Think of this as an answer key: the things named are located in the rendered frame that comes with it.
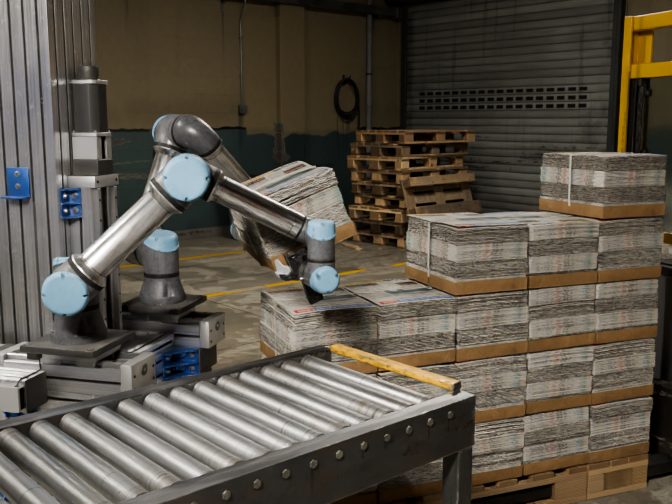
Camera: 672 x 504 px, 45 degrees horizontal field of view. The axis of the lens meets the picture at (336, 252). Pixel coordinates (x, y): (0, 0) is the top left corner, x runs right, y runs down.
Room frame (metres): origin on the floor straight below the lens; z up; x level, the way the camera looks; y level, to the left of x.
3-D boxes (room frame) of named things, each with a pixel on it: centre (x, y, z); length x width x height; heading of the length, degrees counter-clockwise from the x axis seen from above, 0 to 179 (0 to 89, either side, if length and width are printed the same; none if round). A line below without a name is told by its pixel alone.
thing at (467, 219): (2.89, -0.46, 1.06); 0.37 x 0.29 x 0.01; 21
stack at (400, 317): (2.83, -0.34, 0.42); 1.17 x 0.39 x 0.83; 112
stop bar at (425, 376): (1.95, -0.14, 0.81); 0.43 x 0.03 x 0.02; 41
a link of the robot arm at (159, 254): (2.67, 0.59, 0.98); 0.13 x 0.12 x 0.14; 43
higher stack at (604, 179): (3.10, -1.01, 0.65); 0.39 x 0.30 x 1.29; 22
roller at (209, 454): (1.57, 0.32, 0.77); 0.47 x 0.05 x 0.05; 41
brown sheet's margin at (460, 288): (2.88, -0.46, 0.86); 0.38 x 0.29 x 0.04; 21
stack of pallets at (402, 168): (9.63, -0.89, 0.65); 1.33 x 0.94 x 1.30; 135
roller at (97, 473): (1.44, 0.47, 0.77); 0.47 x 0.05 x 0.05; 41
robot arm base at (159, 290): (2.66, 0.58, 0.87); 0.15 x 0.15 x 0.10
